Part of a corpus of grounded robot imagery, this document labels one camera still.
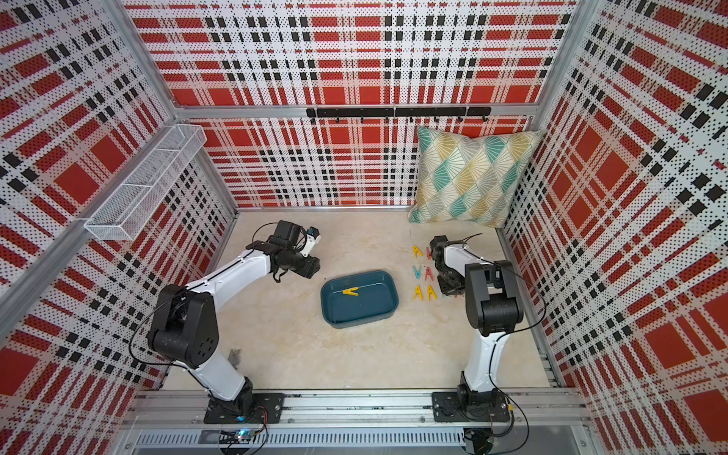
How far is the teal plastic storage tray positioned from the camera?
34.8 inches

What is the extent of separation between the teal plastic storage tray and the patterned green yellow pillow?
36 cm

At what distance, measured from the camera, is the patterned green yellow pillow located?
3.03 ft
